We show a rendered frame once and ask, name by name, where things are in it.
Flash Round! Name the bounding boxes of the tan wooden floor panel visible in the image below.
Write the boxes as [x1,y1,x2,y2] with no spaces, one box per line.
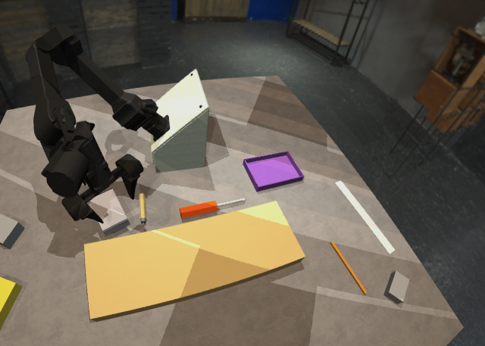
[84,201,305,322]

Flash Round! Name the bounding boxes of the orange thin rod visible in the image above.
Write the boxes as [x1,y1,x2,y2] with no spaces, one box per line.
[330,241,367,295]

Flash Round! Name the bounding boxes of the purple shallow tray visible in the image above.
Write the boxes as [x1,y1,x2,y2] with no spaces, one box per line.
[243,151,304,192]

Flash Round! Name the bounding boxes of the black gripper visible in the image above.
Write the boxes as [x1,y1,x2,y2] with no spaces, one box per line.
[62,154,144,223]

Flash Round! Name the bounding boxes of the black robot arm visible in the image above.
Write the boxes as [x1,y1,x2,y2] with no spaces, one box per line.
[25,24,170,198]

